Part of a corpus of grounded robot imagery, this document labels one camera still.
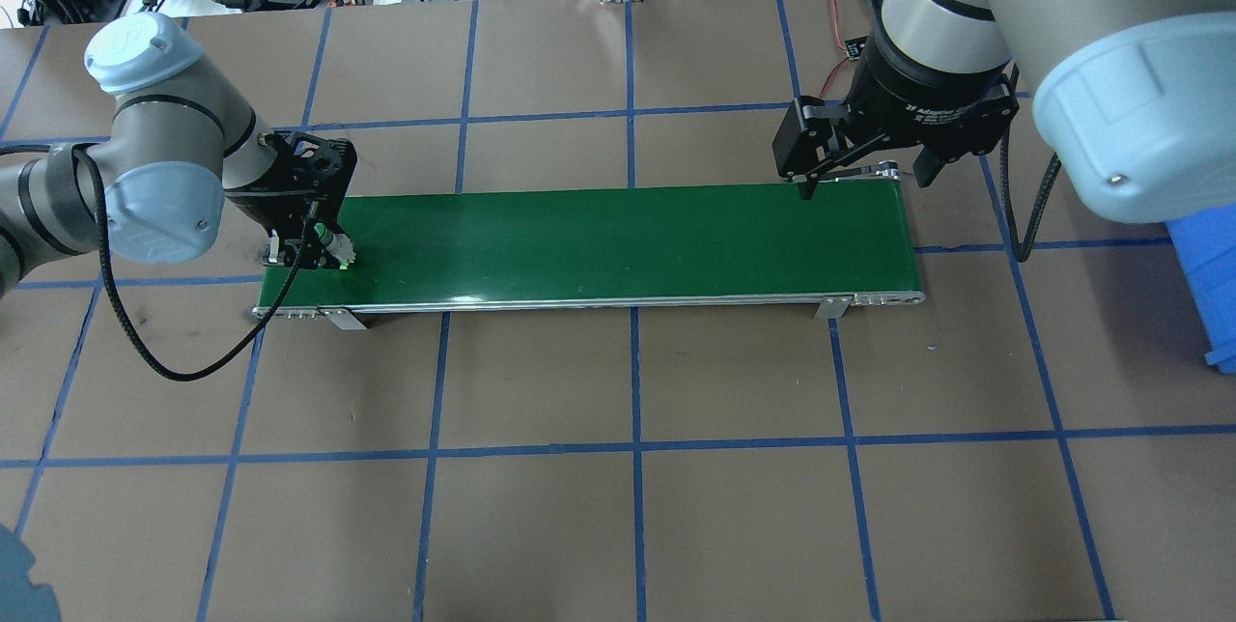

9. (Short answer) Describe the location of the green belt conveyor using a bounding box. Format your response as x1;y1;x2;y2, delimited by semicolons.
253;163;928;331

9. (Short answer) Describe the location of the grey push button green cap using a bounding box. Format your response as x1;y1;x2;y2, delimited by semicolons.
313;224;357;272

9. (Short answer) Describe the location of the blue plastic bin white liner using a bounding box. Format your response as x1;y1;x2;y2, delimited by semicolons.
1164;212;1236;375

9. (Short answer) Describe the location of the red black conveyor wire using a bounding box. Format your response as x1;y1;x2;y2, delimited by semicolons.
772;0;860;103

